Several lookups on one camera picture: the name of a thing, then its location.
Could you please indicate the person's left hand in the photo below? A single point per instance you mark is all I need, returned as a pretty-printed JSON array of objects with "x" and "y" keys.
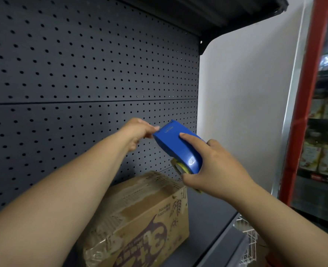
[{"x": 136, "y": 130}]

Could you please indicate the person's right hand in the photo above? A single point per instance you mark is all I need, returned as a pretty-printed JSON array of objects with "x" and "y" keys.
[{"x": 222, "y": 169}]

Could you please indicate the person's left fingers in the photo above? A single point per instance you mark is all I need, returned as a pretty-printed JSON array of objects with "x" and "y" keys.
[{"x": 150, "y": 129}]

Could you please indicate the person's right thumb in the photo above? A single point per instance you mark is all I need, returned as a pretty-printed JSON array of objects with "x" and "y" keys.
[{"x": 193, "y": 182}]

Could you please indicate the blue tape dispenser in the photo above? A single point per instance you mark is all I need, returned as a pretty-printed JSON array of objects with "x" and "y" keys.
[{"x": 178, "y": 144}]

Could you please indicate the person's right forearm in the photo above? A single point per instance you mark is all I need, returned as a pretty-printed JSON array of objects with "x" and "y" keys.
[{"x": 289, "y": 233}]

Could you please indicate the person's left forearm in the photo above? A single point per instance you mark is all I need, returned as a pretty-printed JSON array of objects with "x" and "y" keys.
[{"x": 55, "y": 202}]

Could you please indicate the clear packing tape roll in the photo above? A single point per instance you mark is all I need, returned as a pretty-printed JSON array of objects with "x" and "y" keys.
[{"x": 180, "y": 167}]

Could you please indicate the printed brown cardboard box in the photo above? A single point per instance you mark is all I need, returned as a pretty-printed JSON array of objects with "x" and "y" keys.
[{"x": 141, "y": 219}]

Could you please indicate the red framed display fridge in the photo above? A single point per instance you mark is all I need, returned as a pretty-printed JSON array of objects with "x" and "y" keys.
[{"x": 308, "y": 80}]

